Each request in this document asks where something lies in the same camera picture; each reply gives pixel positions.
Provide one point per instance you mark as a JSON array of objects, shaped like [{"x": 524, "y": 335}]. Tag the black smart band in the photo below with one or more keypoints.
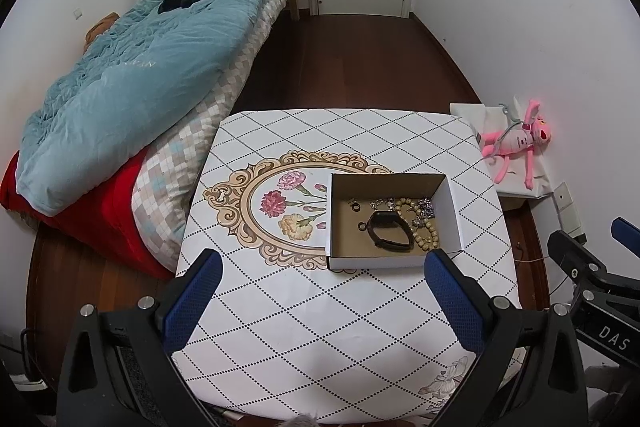
[{"x": 385, "y": 218}]

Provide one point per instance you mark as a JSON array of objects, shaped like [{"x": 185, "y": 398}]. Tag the light blue quilt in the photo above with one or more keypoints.
[{"x": 150, "y": 82}]

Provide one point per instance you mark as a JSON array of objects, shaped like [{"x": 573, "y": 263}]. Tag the brown plush toy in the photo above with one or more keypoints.
[{"x": 100, "y": 29}]

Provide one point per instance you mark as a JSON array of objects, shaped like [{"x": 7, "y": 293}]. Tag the table with patterned cloth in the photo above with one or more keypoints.
[{"x": 300, "y": 332}]

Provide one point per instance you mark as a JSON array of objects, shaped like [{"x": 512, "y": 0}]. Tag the pink plush toy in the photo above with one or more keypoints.
[{"x": 515, "y": 139}]

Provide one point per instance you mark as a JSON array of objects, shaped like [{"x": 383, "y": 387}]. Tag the white cardboard box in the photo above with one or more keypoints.
[{"x": 350, "y": 242}]

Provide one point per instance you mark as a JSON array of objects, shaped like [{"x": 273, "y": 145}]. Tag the red blanket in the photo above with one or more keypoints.
[{"x": 100, "y": 217}]

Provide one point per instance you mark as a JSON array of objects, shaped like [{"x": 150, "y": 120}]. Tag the white wall socket panel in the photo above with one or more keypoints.
[{"x": 569, "y": 207}]

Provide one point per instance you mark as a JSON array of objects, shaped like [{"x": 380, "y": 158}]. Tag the bed with checked sheet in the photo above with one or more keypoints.
[{"x": 210, "y": 127}]

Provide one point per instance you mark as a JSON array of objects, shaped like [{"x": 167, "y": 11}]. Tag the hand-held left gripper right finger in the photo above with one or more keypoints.
[{"x": 452, "y": 302}]

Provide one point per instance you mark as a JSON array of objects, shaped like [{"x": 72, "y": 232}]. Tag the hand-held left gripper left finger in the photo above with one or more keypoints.
[{"x": 195, "y": 302}]

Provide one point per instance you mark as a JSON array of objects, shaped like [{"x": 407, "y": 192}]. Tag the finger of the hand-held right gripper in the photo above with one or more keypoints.
[
  {"x": 629, "y": 237},
  {"x": 575, "y": 257}
]

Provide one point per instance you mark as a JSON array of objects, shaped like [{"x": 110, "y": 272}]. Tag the wooden bed leg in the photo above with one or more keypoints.
[{"x": 293, "y": 4}]

